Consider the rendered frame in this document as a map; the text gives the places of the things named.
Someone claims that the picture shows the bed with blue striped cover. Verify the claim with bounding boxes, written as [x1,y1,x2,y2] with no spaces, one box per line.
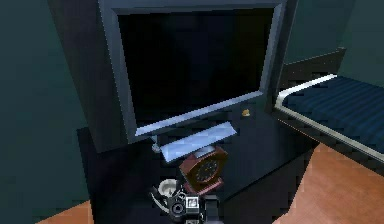
[272,73,384,175]

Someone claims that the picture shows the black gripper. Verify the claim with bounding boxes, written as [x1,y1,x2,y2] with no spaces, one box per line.
[149,189,187,224]

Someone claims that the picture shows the black flat television set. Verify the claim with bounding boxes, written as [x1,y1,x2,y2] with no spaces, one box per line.
[47,0,300,164]

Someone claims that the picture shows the brown wooden table clock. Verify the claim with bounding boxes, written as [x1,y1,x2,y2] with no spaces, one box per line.
[178,145,230,196]

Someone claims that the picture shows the black television cabinet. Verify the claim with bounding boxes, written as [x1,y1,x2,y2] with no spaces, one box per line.
[76,99,320,224]

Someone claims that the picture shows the white coffee mug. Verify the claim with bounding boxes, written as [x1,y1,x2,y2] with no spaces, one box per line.
[157,178,181,198]

